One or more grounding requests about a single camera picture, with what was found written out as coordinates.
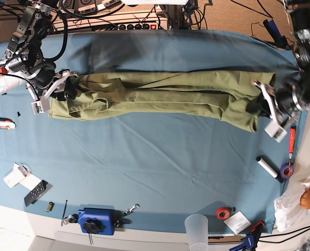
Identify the white power strip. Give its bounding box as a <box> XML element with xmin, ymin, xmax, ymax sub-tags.
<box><xmin>66</xmin><ymin>9</ymin><xmax>169</xmax><ymax>31</ymax></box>

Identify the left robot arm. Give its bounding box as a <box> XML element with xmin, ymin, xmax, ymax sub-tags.
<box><xmin>247</xmin><ymin>1</ymin><xmax>310</xmax><ymax>142</ymax></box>

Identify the olive green t-shirt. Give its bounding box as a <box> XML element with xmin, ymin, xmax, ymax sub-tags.
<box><xmin>48</xmin><ymin>70</ymin><xmax>276</xmax><ymax>132</ymax></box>

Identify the blue clamp mount block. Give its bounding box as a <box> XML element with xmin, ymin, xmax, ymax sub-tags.
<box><xmin>78</xmin><ymin>208</ymin><xmax>115</xmax><ymax>236</ymax></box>

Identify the black remote control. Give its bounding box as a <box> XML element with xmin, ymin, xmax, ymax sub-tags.
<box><xmin>24</xmin><ymin>180</ymin><xmax>49</xmax><ymax>207</ymax></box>

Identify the translucent plastic cup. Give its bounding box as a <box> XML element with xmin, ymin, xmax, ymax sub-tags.
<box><xmin>185</xmin><ymin>214</ymin><xmax>208</xmax><ymax>251</ymax></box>

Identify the black white marker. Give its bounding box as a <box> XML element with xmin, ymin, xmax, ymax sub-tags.
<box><xmin>256</xmin><ymin>156</ymin><xmax>284</xmax><ymax>183</ymax></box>

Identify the red handled screwdriver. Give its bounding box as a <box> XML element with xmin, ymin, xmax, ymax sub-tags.
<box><xmin>289</xmin><ymin>126</ymin><xmax>296</xmax><ymax>166</ymax></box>

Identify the small green battery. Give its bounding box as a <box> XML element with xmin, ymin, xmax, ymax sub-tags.
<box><xmin>46</xmin><ymin>202</ymin><xmax>54</xmax><ymax>212</ymax></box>

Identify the white paper note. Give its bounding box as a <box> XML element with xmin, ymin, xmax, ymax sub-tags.
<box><xmin>224</xmin><ymin>211</ymin><xmax>251</xmax><ymax>234</ymax></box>

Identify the white plastic bag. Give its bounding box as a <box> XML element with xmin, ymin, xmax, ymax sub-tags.
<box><xmin>274</xmin><ymin>175</ymin><xmax>310</xmax><ymax>232</ymax></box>

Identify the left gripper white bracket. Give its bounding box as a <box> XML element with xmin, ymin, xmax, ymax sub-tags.
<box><xmin>246</xmin><ymin>80</ymin><xmax>298</xmax><ymax>143</ymax></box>

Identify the silver carabiner clip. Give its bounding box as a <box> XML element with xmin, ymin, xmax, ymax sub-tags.
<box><xmin>122</xmin><ymin>204</ymin><xmax>140</xmax><ymax>217</ymax></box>

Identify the black zip tie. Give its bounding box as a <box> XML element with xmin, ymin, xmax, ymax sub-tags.
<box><xmin>61</xmin><ymin>200</ymin><xmax>68</xmax><ymax>222</ymax></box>

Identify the red tape roll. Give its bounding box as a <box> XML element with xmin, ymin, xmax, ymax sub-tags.
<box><xmin>216</xmin><ymin>207</ymin><xmax>232</xmax><ymax>220</ymax></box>

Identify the purple tape roll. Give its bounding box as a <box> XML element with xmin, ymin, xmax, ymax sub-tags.
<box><xmin>280</xmin><ymin>164</ymin><xmax>294</xmax><ymax>179</ymax></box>

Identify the blue black clamp handle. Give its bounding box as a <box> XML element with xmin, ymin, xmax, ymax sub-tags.
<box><xmin>263</xmin><ymin>19</ymin><xmax>292</xmax><ymax>50</ymax></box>

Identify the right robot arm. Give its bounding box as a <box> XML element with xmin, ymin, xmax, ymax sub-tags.
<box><xmin>0</xmin><ymin>1</ymin><xmax>78</xmax><ymax>114</ymax></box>

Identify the blue orange bar clamp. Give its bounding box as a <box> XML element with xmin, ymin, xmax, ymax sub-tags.
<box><xmin>229</xmin><ymin>221</ymin><xmax>265</xmax><ymax>251</ymax></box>

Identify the white card packet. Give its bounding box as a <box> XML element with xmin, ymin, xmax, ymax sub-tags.
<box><xmin>3</xmin><ymin>163</ymin><xmax>42</xmax><ymax>190</ymax></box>

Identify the blue table cloth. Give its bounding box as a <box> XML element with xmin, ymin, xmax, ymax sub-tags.
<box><xmin>0</xmin><ymin>30</ymin><xmax>297</xmax><ymax>234</ymax></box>

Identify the small red box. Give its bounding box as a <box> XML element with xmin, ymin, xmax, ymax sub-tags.
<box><xmin>0</xmin><ymin>67</ymin><xmax>8</xmax><ymax>77</ymax></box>

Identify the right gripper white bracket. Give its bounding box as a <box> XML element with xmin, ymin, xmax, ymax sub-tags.
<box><xmin>25</xmin><ymin>69</ymin><xmax>78</xmax><ymax>115</ymax></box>

